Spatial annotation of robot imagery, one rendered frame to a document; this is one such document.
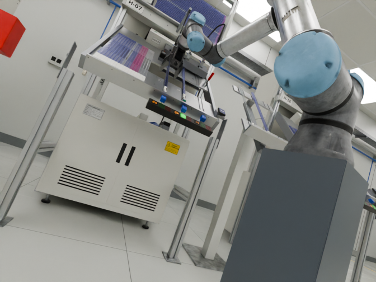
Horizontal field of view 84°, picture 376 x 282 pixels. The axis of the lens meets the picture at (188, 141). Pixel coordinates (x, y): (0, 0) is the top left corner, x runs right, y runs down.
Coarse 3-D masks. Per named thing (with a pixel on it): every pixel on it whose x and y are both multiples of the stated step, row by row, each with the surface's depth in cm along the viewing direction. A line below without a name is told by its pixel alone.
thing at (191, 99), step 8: (144, 80) 101; (152, 80) 105; (160, 80) 110; (160, 88) 103; (168, 88) 108; (176, 88) 114; (176, 96) 106; (192, 96) 118; (192, 104) 110; (200, 104) 115; (208, 104) 121; (208, 112) 113
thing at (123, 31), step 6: (120, 30) 134; (126, 30) 141; (132, 36) 138; (138, 36) 145; (138, 42) 136; (144, 42) 143; (150, 48) 140; (156, 48) 146; (156, 54) 137; (156, 60) 129; (174, 72) 130; (180, 72) 136; (186, 72) 143; (180, 78) 140; (186, 78) 134; (192, 78) 140; (198, 78) 146; (186, 84) 139; (192, 84) 144; (198, 84) 137; (198, 90) 142; (204, 90) 138
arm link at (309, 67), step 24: (288, 0) 53; (288, 24) 50; (312, 24) 47; (288, 48) 44; (312, 48) 40; (336, 48) 38; (288, 72) 42; (312, 72) 39; (336, 72) 39; (312, 96) 42; (336, 96) 43
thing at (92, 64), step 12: (96, 60) 87; (96, 72) 90; (108, 72) 91; (120, 72) 91; (120, 84) 94; (132, 84) 94; (144, 84) 94; (144, 96) 98; (156, 96) 98; (168, 96) 98; (180, 108) 102; (192, 108) 103; (216, 120) 107
